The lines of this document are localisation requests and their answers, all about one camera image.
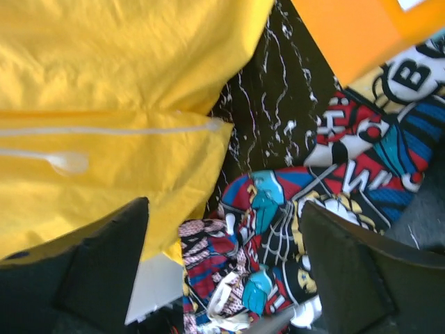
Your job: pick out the yellow shorts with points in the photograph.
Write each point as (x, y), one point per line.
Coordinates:
(106, 101)

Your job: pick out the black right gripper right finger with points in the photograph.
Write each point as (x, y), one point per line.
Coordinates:
(369, 283)

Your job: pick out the orange envelope with label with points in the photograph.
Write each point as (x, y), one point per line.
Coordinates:
(356, 36)

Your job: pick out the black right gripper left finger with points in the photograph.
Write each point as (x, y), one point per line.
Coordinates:
(80, 282)

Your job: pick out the comic print shorts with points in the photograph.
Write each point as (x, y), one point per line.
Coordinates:
(368, 155)

